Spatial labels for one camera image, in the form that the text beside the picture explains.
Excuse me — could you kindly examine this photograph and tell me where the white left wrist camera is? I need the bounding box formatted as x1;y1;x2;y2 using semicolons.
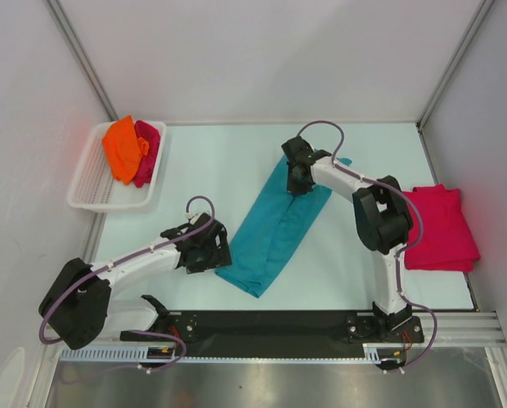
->
186;212;203;224

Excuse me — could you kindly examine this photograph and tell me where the crimson t shirt in basket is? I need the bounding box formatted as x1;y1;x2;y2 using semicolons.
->
133;120;161;188

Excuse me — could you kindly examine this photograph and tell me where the teal t shirt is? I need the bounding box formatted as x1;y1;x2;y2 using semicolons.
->
215;157;332;298

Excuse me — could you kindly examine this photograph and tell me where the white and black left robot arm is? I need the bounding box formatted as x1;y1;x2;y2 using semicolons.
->
38;212;231;350

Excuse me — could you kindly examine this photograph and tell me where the folded crimson t shirt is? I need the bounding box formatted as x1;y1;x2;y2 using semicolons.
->
404;184;481;274

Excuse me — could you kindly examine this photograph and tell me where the white perforated plastic basket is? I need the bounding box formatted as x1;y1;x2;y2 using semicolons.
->
67;121;168;213

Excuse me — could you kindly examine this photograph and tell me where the orange t shirt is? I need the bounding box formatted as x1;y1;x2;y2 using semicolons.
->
101;116;150;185

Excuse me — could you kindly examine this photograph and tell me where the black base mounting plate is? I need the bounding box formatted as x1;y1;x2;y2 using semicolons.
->
119;309;425;359

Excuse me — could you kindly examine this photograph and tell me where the white slotted cable duct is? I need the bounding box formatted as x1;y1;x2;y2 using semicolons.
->
59;343;404;366

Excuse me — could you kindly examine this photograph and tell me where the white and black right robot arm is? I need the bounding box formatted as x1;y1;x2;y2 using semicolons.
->
282;136;413;341

